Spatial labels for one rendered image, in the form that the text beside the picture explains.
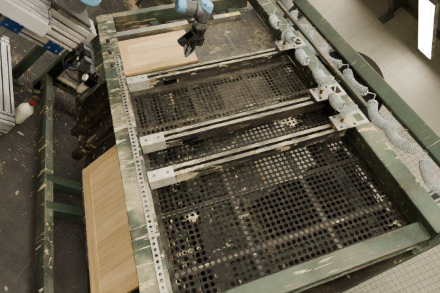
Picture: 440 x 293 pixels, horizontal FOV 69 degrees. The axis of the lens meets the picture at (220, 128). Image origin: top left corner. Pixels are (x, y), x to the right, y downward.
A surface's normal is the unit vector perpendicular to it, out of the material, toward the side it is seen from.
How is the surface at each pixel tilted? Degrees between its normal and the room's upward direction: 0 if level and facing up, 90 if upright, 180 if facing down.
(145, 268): 55
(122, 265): 90
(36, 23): 90
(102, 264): 90
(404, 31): 90
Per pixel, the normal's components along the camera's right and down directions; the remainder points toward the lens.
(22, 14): 0.38, 0.77
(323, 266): 0.00, -0.64
